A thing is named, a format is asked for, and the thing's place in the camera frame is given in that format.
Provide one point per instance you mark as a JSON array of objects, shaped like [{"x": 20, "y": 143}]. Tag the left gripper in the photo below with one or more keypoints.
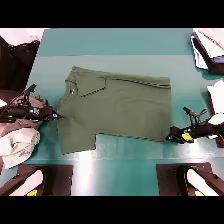
[{"x": 50, "y": 115}]

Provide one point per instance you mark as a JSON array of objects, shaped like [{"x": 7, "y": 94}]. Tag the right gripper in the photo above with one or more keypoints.
[{"x": 178, "y": 135}]

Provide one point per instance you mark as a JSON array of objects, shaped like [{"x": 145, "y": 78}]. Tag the dark brown garment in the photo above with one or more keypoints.
[{"x": 13, "y": 66}]

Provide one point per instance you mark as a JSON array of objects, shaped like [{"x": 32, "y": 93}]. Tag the olive green shirt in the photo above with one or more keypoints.
[{"x": 126, "y": 110}]

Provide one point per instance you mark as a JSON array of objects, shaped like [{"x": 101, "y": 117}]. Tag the pale brown garment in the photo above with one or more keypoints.
[{"x": 37, "y": 101}]

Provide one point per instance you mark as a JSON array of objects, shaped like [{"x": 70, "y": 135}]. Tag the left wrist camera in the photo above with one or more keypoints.
[{"x": 29, "y": 90}]

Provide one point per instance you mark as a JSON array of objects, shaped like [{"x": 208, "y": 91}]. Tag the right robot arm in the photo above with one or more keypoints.
[{"x": 200, "y": 181}]

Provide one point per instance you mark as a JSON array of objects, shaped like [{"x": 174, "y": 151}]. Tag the pale pink garment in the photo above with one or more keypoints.
[{"x": 213, "y": 38}]

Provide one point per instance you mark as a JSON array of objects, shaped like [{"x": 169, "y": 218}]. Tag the white garment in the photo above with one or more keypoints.
[
  {"x": 20, "y": 35},
  {"x": 18, "y": 145},
  {"x": 217, "y": 95}
]

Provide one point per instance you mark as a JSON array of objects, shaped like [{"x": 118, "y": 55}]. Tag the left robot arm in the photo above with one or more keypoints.
[{"x": 30, "y": 182}]

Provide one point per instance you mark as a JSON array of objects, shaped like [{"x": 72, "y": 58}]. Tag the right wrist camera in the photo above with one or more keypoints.
[{"x": 195, "y": 116}]

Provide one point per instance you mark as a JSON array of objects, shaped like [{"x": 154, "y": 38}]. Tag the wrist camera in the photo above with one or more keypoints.
[
  {"x": 195, "y": 116},
  {"x": 29, "y": 90}
]

